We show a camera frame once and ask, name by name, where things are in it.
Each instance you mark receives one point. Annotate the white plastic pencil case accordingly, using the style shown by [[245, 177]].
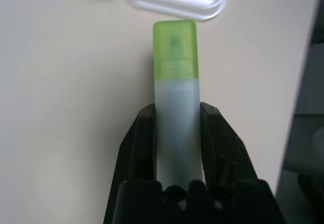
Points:
[[177, 8]]

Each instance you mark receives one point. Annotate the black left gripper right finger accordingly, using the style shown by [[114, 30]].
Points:
[[222, 153]]

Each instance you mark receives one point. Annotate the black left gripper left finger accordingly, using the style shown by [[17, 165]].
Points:
[[139, 145]]

